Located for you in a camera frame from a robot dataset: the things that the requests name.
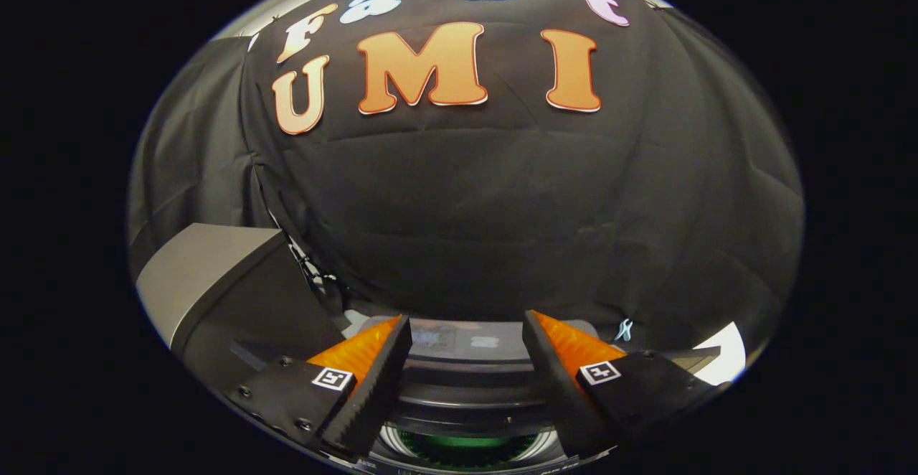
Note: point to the dark washing machine lid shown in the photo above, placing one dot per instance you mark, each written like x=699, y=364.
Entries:
x=466, y=389

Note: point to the white table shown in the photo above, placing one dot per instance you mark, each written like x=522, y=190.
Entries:
x=724, y=356

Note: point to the light blue clip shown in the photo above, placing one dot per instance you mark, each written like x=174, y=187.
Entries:
x=624, y=329

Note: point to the grey washing machine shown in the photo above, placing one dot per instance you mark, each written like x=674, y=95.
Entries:
x=466, y=461

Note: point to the green polo shirt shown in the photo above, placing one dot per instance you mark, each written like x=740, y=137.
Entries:
x=466, y=442

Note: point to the black backdrop cloth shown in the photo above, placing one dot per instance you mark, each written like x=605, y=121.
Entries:
x=502, y=209

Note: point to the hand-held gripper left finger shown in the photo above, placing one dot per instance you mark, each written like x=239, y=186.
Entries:
x=376, y=389

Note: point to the grey side table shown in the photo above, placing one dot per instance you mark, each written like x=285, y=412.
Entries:
x=208, y=267

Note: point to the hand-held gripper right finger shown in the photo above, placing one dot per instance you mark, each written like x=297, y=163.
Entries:
x=556, y=389

